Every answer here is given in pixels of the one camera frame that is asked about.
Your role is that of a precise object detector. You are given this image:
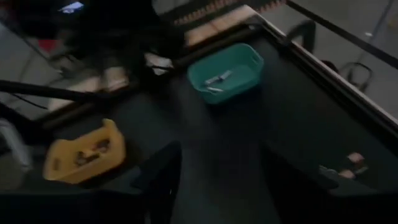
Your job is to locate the long black floor cable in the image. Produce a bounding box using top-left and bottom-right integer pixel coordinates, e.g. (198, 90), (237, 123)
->
(338, 61), (374, 93)

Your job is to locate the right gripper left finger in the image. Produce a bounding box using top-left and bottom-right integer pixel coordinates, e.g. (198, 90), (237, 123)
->
(130, 141), (183, 224)

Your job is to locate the black bent tube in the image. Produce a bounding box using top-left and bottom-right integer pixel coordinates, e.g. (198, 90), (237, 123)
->
(284, 20), (317, 54)

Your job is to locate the teal plastic bin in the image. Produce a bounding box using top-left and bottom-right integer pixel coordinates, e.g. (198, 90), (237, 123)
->
(187, 42), (265, 105)

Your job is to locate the plywood table base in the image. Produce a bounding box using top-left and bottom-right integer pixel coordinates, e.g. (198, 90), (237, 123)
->
(48, 4), (259, 111)

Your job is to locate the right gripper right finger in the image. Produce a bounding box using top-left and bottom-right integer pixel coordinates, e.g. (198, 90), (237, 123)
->
(261, 145), (340, 224)

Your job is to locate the yellow plastic bin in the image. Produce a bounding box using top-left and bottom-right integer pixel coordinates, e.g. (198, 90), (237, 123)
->
(42, 118), (127, 184)

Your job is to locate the black laptop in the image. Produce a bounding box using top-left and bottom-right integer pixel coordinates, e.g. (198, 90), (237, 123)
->
(58, 1), (85, 14)

